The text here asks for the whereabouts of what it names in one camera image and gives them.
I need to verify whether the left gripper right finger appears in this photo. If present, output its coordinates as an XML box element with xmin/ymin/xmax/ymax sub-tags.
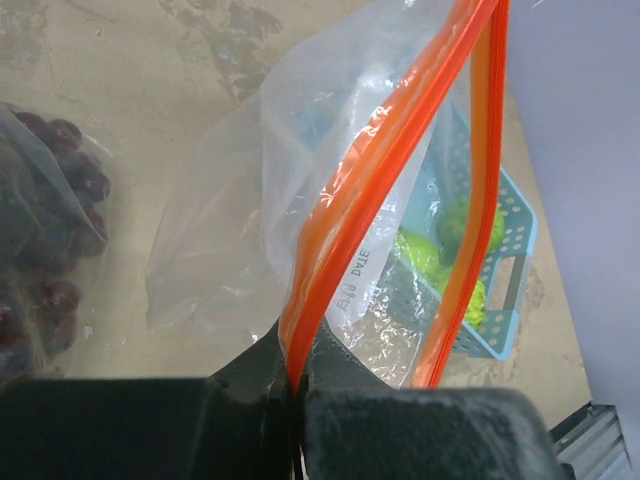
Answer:
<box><xmin>300</xmin><ymin>323</ymin><xmax>565</xmax><ymax>479</ymax></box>

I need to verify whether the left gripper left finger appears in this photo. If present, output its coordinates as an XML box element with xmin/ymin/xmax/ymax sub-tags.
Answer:
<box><xmin>1</xmin><ymin>330</ymin><xmax>300</xmax><ymax>479</ymax></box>

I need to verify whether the clear orange-zip bag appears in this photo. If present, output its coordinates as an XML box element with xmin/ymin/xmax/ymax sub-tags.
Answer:
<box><xmin>0</xmin><ymin>102</ymin><xmax>114</xmax><ymax>386</ymax></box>

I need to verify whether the green bumpy fruit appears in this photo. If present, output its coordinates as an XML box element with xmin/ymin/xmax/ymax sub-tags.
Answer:
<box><xmin>434</xmin><ymin>267</ymin><xmax>486</xmax><ymax>330</ymax></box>

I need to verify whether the light blue plastic basket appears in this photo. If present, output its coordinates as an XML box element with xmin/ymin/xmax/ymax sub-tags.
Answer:
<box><xmin>294</xmin><ymin>94</ymin><xmax>539</xmax><ymax>361</ymax></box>

